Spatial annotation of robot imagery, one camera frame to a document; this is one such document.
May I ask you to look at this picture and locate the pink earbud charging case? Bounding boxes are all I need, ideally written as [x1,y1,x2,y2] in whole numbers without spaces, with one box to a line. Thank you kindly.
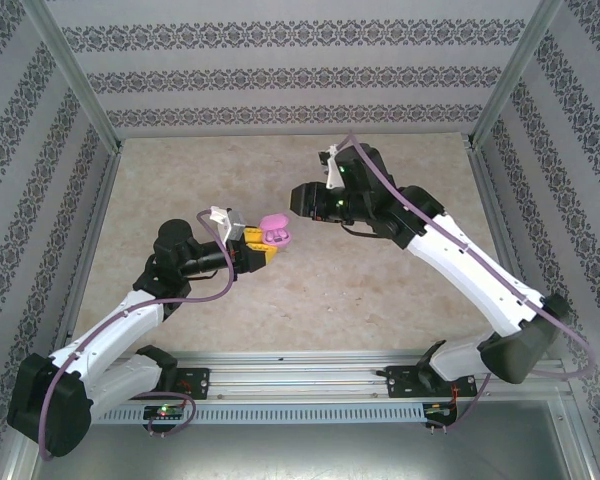
[258,213,294,248]

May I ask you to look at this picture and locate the grey sheet metal panel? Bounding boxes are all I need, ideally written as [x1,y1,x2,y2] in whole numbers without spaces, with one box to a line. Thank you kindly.
[32,399,589,480]

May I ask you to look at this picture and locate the aluminium side rail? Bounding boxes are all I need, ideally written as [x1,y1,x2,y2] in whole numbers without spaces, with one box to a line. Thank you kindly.
[467,142,546,301]
[54,142,126,361]

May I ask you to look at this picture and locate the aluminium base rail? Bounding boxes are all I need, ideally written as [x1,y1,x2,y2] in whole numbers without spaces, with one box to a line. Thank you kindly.
[97,349,569,401]

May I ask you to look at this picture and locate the white perforated cable tray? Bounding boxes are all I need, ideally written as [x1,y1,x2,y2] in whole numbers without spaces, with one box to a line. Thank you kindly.
[92,399,429,425]

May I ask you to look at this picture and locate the thin purple base cable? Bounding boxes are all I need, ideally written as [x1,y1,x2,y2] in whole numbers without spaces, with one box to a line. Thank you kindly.
[444,374,492,435]
[147,397,197,440]

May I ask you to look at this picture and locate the aluminium frame post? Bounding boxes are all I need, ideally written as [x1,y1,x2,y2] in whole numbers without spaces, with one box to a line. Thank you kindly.
[472,0,565,150]
[19,0,125,151]

